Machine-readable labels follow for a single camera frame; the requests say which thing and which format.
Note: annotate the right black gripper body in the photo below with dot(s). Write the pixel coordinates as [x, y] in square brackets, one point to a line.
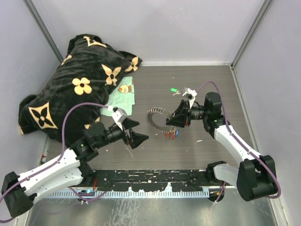
[197, 113]

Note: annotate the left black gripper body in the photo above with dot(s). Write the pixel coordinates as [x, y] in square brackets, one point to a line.
[114, 133]

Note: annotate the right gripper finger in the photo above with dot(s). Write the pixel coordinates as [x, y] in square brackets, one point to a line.
[177, 120]
[182, 109]

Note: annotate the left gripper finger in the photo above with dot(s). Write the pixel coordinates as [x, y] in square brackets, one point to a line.
[129, 124]
[136, 139]

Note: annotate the red key tags bunch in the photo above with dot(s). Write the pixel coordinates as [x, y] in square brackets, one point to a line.
[170, 135]

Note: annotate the large keyring with small rings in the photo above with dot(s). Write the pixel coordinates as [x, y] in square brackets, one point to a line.
[156, 116]

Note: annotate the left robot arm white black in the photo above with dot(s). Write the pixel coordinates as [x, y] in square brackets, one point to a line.
[21, 191]

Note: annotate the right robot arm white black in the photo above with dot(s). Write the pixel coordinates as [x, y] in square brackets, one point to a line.
[255, 177]

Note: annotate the mint green cartoon cloth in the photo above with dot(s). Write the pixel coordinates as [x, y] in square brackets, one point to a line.
[124, 95]

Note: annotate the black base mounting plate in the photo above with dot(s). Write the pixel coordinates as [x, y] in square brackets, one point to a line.
[186, 180]

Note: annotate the black floral plush blanket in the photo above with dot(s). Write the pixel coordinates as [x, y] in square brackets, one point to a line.
[71, 101]

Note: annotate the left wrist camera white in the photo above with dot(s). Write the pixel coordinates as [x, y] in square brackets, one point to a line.
[119, 115]

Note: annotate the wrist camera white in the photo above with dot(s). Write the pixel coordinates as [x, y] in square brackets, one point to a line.
[119, 115]
[190, 95]

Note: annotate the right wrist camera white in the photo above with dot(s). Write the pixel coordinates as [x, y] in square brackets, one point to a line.
[190, 95]

